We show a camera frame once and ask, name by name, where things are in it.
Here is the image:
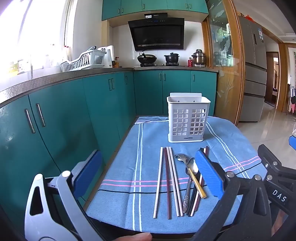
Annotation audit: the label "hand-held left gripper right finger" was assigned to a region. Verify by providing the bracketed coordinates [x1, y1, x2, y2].
[192, 148, 273, 241]

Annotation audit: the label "white chopstick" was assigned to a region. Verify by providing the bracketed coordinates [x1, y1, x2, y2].
[153, 147, 164, 219]
[170, 147, 184, 217]
[168, 147, 180, 217]

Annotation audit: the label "teal cabinets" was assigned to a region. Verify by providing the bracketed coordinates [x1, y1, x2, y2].
[101, 0, 210, 22]
[0, 70, 218, 216]

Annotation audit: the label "person's left hand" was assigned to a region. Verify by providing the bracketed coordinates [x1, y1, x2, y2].
[113, 232, 153, 241]

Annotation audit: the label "teal upper cabinets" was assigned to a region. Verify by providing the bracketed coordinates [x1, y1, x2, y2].
[101, 0, 210, 22]

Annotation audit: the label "silver refrigerator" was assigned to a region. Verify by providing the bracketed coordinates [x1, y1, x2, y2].
[238, 16, 269, 122]

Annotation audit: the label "white cutting board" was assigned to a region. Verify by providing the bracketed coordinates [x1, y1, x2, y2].
[97, 45, 115, 68]

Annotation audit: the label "teal lower cabinets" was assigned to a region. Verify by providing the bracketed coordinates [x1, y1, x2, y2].
[0, 70, 218, 216]

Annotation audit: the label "blue striped towel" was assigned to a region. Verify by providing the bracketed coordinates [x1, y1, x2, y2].
[85, 116, 270, 233]

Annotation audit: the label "grey kitchen countertop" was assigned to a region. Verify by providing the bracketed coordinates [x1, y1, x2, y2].
[0, 66, 219, 108]

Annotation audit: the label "white plastic utensil basket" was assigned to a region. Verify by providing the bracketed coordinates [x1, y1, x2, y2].
[167, 93, 211, 143]

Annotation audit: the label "black wok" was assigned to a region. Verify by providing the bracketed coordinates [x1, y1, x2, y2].
[137, 52, 158, 64]

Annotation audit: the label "hanging clothes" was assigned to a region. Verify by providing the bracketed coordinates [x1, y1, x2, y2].
[286, 84, 296, 114]

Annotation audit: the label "silver spoon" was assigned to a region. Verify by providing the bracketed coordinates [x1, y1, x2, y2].
[182, 158, 200, 214]

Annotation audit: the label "black cooking pot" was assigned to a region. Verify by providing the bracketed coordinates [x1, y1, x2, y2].
[164, 52, 180, 63]

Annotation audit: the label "stainless steel pot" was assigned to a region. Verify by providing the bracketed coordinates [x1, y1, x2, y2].
[191, 49, 207, 67]

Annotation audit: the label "wooden door frame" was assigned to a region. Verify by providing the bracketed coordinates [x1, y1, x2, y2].
[264, 32, 289, 113]

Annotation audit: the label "gas stove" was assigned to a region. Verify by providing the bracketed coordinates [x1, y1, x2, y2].
[138, 62, 184, 68]

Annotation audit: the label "kitchen window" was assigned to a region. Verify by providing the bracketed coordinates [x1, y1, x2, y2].
[0, 0, 77, 80]

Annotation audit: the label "black range hood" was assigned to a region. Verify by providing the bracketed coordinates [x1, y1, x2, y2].
[128, 13, 185, 52]

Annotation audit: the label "gold-handled spoon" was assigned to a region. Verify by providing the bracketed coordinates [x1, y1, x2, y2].
[174, 153, 207, 199]

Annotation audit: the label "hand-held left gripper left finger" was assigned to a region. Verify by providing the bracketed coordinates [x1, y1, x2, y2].
[24, 149, 109, 241]

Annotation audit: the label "white dish rack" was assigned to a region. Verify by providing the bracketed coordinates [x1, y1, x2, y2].
[60, 46, 107, 72]

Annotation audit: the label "dark red chopstick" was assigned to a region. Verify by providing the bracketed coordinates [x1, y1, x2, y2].
[164, 147, 172, 220]
[194, 146, 210, 212]

